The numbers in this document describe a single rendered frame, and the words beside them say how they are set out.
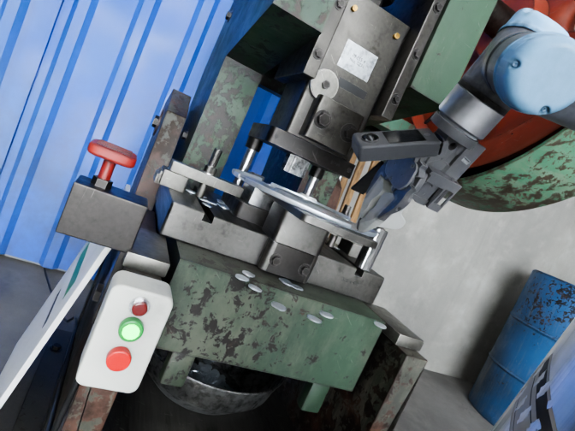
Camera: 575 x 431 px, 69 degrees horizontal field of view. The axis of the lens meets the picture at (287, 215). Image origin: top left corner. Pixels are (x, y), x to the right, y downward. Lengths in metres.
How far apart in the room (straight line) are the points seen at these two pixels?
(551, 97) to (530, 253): 2.77
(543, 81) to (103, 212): 0.52
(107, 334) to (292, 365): 0.34
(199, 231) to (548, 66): 0.53
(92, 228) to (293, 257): 0.33
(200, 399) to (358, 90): 0.66
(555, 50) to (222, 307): 0.53
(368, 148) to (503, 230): 2.45
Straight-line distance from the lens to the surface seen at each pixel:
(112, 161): 0.58
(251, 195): 0.83
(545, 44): 0.48
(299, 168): 0.87
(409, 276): 2.64
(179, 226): 0.71
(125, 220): 0.60
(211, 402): 0.87
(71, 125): 1.98
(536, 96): 0.48
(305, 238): 0.74
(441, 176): 0.62
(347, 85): 0.84
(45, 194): 2.03
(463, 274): 2.89
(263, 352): 0.73
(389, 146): 0.59
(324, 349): 0.77
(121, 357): 0.56
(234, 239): 0.73
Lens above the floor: 0.83
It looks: 6 degrees down
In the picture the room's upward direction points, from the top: 24 degrees clockwise
